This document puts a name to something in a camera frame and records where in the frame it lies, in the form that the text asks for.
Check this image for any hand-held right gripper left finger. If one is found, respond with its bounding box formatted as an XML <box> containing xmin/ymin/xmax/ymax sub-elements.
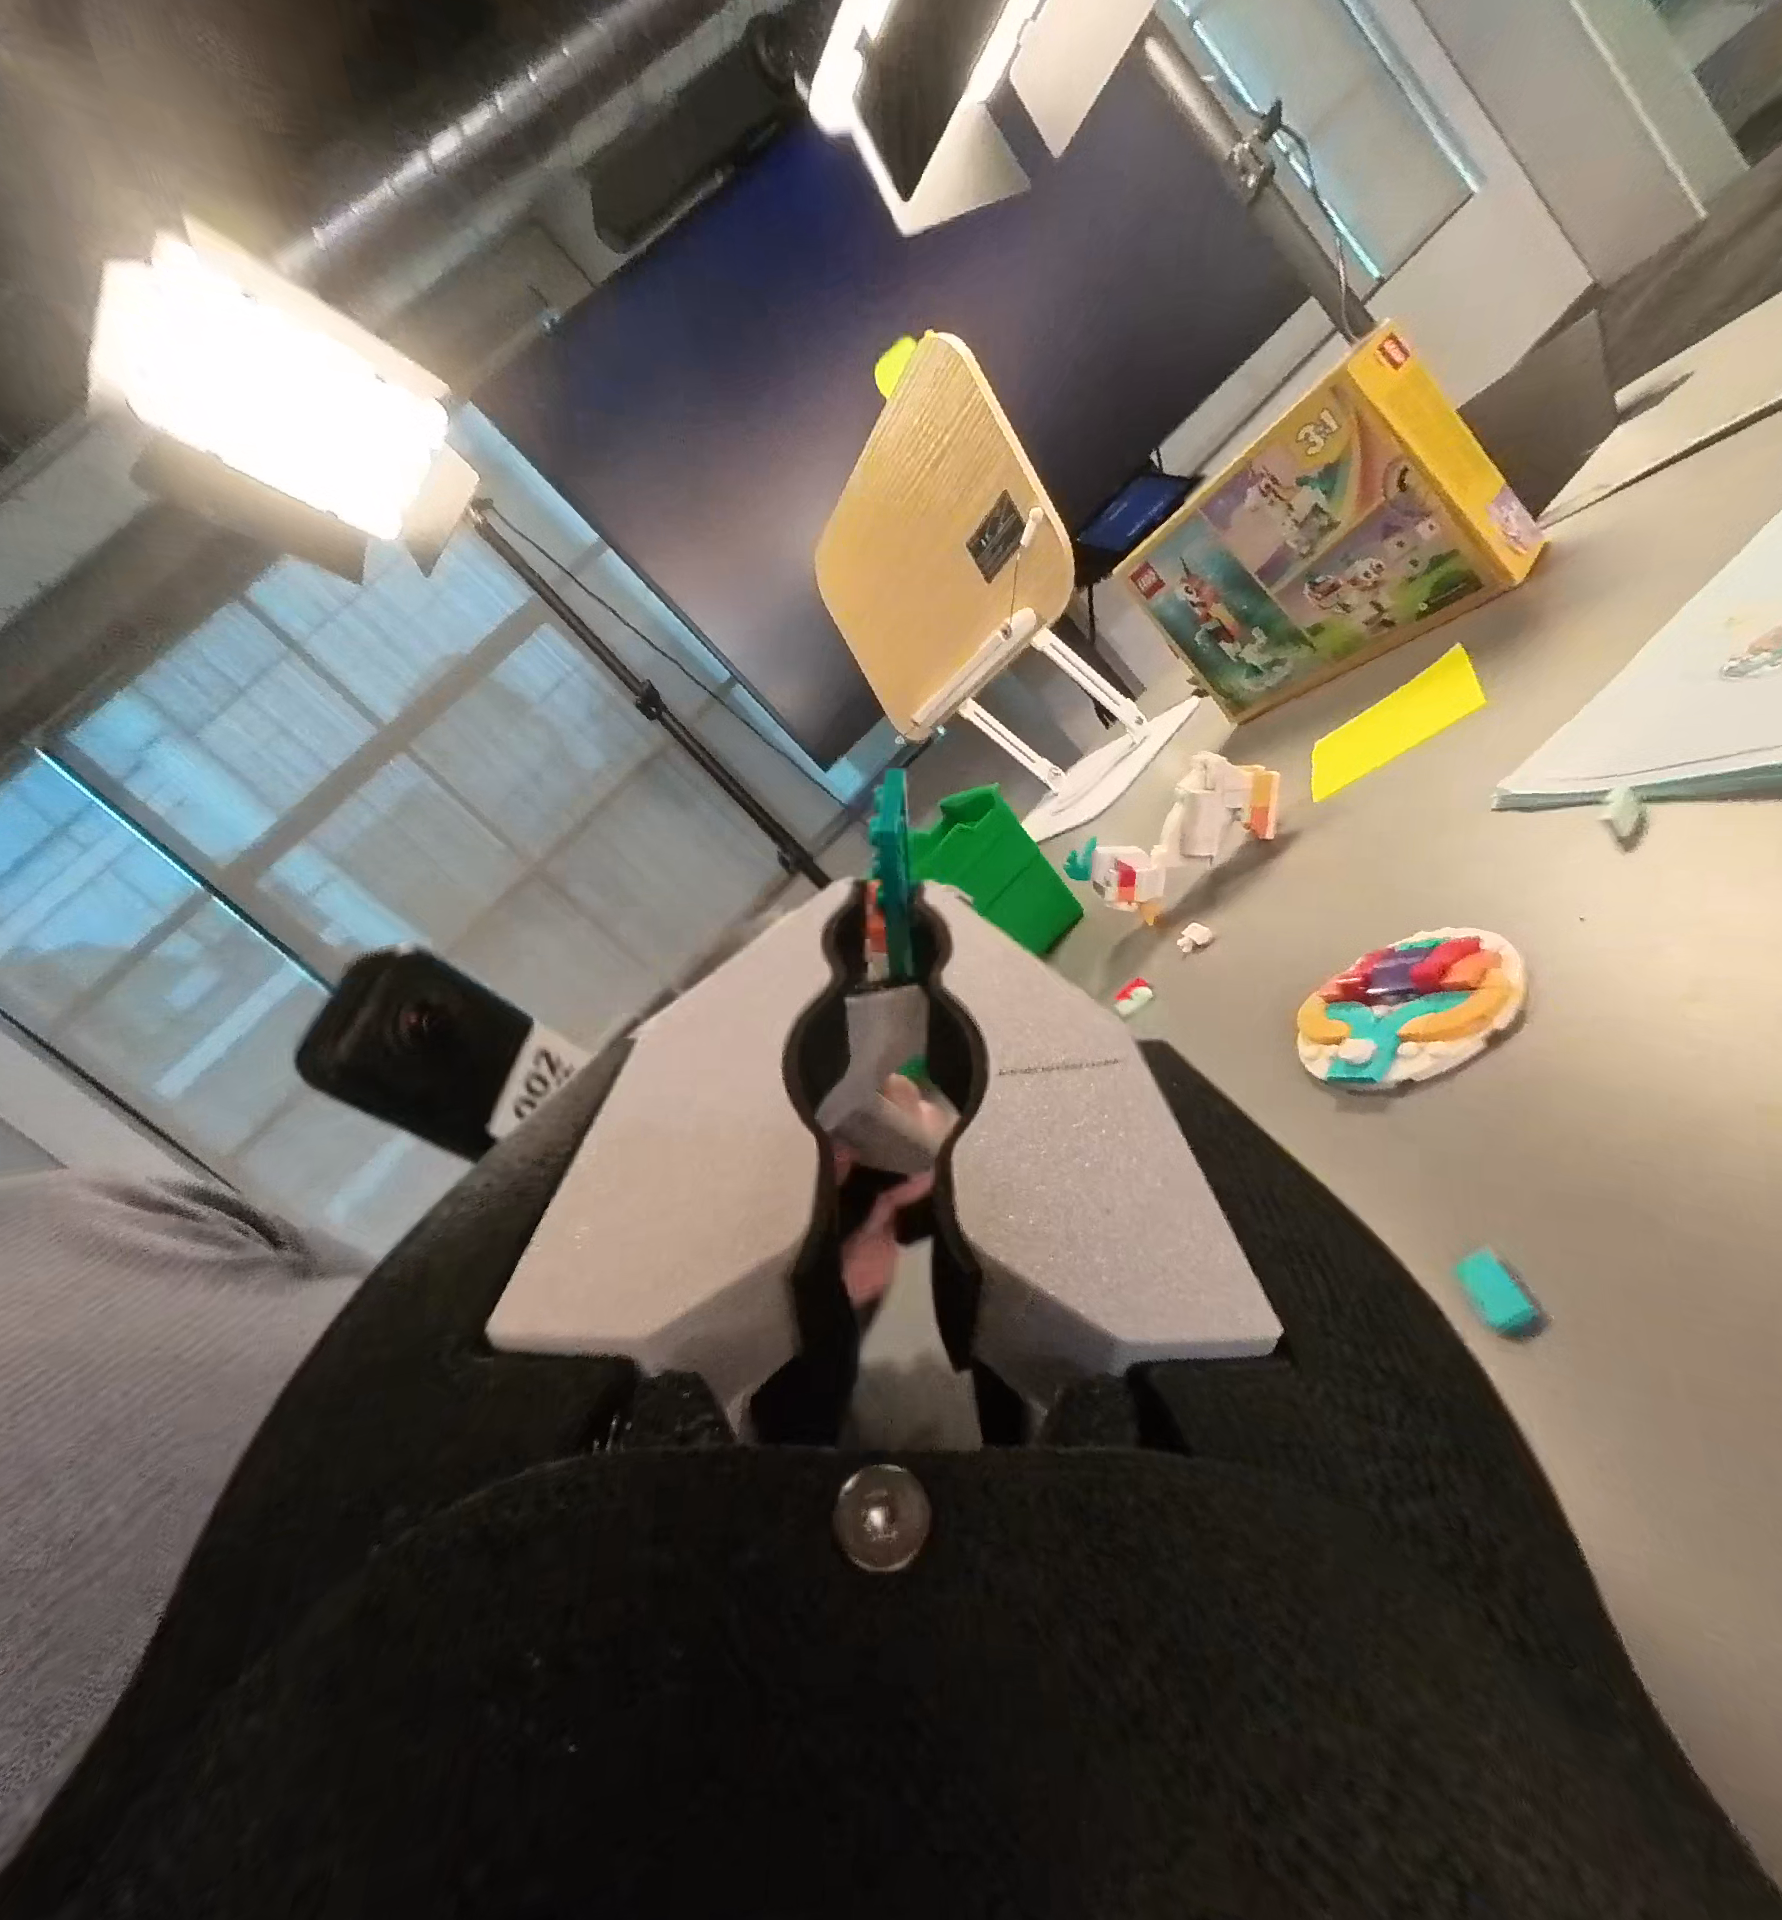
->
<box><xmin>487</xmin><ymin>883</ymin><xmax>867</xmax><ymax>1383</ymax></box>

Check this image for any small blue-lit screen device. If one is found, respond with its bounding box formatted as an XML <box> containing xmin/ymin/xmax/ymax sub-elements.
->
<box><xmin>1078</xmin><ymin>470</ymin><xmax>1196</xmax><ymax>561</ymax></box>

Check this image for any yellow lego set box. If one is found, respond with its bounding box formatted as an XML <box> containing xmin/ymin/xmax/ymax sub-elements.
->
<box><xmin>1116</xmin><ymin>319</ymin><xmax>1550</xmax><ymax>727</ymax></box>

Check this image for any white lego unicorn model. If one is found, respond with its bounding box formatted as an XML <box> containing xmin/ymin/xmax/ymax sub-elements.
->
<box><xmin>1064</xmin><ymin>750</ymin><xmax>1282</xmax><ymax>925</ymax></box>

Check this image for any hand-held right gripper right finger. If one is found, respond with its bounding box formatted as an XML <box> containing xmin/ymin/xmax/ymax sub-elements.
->
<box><xmin>913</xmin><ymin>884</ymin><xmax>1284</xmax><ymax>1406</ymax></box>

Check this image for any teal lego tile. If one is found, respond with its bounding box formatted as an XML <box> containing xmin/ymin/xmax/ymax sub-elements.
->
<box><xmin>1453</xmin><ymin>1245</ymin><xmax>1550</xmax><ymax>1341</ymax></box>

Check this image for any teal orange white lego strip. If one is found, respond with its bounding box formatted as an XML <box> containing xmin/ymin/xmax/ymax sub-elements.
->
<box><xmin>859</xmin><ymin>766</ymin><xmax>934</xmax><ymax>995</ymax></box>

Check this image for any white studio light panel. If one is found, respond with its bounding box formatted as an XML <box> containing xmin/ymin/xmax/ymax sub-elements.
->
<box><xmin>809</xmin><ymin>0</ymin><xmax>1118</xmax><ymax>236</ymax></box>
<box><xmin>84</xmin><ymin>222</ymin><xmax>483</xmax><ymax>580</ymax></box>

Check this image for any person's left hand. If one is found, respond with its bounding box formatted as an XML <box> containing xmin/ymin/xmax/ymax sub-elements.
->
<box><xmin>836</xmin><ymin>1167</ymin><xmax>934</xmax><ymax>1305</ymax></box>

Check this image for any wooden book stand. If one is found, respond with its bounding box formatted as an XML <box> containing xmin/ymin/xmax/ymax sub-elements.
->
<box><xmin>812</xmin><ymin>330</ymin><xmax>1205</xmax><ymax>832</ymax></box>

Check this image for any person's left forearm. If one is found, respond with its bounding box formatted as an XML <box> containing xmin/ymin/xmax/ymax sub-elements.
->
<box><xmin>0</xmin><ymin>1167</ymin><xmax>372</xmax><ymax>1876</ymax></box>

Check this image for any yellow paper note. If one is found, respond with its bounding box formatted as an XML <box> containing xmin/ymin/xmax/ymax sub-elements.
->
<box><xmin>1307</xmin><ymin>642</ymin><xmax>1491</xmax><ymax>805</ymax></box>

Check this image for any open lego instruction booklet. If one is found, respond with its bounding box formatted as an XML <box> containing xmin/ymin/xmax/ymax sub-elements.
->
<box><xmin>1491</xmin><ymin>450</ymin><xmax>1782</xmax><ymax>820</ymax></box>

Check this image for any large dark display screen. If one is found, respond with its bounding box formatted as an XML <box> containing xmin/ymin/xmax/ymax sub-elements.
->
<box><xmin>506</xmin><ymin>112</ymin><xmax>1347</xmax><ymax>770</ymax></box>

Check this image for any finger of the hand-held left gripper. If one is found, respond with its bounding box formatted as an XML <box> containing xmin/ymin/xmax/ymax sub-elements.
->
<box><xmin>812</xmin><ymin>981</ymin><xmax>934</xmax><ymax>1136</ymax></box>

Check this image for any silver ventilation duct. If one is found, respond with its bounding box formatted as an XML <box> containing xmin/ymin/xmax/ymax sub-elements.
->
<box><xmin>297</xmin><ymin>41</ymin><xmax>836</xmax><ymax>289</ymax></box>

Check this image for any green plastic bin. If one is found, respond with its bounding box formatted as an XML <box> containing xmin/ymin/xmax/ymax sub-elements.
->
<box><xmin>913</xmin><ymin>782</ymin><xmax>1087</xmax><ymax>959</ymax></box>

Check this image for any round rainbow lego plate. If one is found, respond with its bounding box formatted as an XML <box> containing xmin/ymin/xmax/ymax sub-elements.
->
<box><xmin>1294</xmin><ymin>925</ymin><xmax>1530</xmax><ymax>1095</ymax></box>

